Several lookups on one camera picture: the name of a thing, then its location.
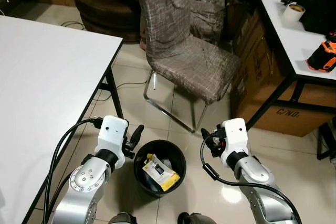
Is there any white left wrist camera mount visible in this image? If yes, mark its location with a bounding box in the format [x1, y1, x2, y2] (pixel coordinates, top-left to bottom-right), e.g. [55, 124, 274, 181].
[96, 115, 130, 157]

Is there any black round rubbish bin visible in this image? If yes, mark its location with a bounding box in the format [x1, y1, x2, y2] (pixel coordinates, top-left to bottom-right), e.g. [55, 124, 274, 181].
[133, 140, 187, 199]

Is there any yellow trash packet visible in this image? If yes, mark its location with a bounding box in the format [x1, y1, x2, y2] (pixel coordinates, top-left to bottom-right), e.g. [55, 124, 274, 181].
[142, 153, 181, 193]

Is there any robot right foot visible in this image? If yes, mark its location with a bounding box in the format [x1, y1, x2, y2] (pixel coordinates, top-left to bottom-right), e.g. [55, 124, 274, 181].
[177, 212, 217, 224]

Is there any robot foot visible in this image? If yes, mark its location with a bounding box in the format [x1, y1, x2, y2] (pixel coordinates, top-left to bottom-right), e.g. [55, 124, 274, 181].
[177, 212, 217, 224]
[108, 212, 138, 224]

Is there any white desk with black frame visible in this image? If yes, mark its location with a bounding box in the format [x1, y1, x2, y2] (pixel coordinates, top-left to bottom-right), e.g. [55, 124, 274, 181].
[245, 0, 336, 131]

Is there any camouflage pattern cushion seat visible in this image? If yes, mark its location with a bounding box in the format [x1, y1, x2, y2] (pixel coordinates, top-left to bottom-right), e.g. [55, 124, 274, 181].
[188, 0, 227, 45]

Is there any dark brown round sofa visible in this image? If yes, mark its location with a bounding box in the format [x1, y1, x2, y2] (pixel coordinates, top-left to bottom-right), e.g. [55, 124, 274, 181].
[71, 0, 142, 44]

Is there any white paper cup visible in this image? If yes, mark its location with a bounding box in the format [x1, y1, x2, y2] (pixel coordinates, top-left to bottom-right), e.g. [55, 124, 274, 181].
[281, 3, 307, 25]

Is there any orange and black tool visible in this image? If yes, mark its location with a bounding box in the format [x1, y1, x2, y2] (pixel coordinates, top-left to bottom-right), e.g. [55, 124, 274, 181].
[306, 39, 336, 73]

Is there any thin cable on floor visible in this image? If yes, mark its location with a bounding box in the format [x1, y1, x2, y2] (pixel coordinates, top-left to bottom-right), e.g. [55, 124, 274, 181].
[60, 20, 86, 30]

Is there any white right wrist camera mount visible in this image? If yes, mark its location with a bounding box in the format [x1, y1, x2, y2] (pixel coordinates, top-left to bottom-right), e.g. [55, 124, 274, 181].
[220, 118, 249, 154]

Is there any large white table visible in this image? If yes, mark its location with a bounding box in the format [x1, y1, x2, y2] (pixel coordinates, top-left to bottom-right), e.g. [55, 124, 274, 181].
[0, 15, 124, 224]

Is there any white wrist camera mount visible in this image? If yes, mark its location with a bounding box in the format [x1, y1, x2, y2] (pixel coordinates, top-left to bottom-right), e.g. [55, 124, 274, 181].
[96, 115, 130, 157]
[220, 118, 249, 154]

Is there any brown checked cloth-covered chair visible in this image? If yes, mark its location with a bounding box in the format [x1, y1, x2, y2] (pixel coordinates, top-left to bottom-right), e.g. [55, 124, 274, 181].
[133, 0, 242, 134]

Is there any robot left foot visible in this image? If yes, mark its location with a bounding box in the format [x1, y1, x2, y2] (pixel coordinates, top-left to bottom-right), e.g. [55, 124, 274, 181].
[108, 212, 138, 224]

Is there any black bag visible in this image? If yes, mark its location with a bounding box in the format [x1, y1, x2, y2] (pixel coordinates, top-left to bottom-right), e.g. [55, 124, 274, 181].
[275, 0, 336, 37]

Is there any brown cardboard box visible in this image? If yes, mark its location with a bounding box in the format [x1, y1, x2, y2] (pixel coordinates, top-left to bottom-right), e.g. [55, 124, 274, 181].
[230, 8, 336, 138]

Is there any black metal stand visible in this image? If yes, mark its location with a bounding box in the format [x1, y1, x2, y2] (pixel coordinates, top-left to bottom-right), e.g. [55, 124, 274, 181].
[316, 118, 336, 161]

